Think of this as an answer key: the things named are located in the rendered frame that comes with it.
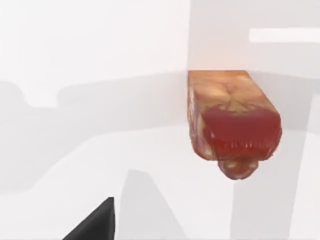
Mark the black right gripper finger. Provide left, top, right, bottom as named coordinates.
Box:
left=61, top=196, right=116, bottom=240

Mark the orange and red bottle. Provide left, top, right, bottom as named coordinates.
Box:
left=187, top=69, right=283, bottom=181

